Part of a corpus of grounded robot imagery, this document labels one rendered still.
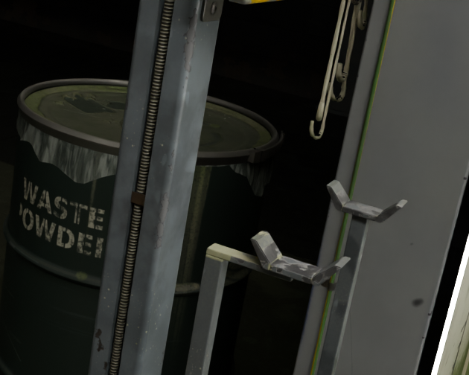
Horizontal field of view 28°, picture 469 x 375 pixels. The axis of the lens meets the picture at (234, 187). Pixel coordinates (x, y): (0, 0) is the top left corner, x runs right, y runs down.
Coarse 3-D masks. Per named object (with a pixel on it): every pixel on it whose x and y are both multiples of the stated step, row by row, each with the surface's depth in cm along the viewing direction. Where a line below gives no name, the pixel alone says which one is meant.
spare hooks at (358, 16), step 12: (348, 0) 132; (360, 0) 135; (360, 12) 133; (336, 24) 133; (360, 24) 134; (336, 36) 133; (348, 48) 138; (336, 60) 135; (348, 60) 138; (336, 72) 136; (324, 84) 135; (324, 96) 135; (324, 108) 133; (324, 120) 137; (312, 132) 135
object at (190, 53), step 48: (144, 0) 84; (192, 0) 82; (144, 48) 85; (192, 48) 84; (144, 96) 86; (192, 96) 86; (144, 144) 88; (192, 144) 90; (144, 192) 89; (144, 240) 90; (144, 288) 91; (96, 336) 94; (144, 336) 92
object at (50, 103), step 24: (48, 96) 211; (72, 96) 214; (96, 96) 219; (120, 96) 223; (72, 120) 196; (96, 120) 199; (120, 120) 201; (216, 120) 217; (240, 120) 220; (216, 144) 196; (240, 144) 200
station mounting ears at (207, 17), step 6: (204, 0) 83; (210, 0) 83; (216, 0) 85; (222, 0) 86; (204, 6) 83; (210, 6) 84; (216, 6) 85; (222, 6) 86; (204, 12) 83; (210, 12) 84; (216, 12) 85; (204, 18) 83; (210, 18) 85; (216, 18) 86
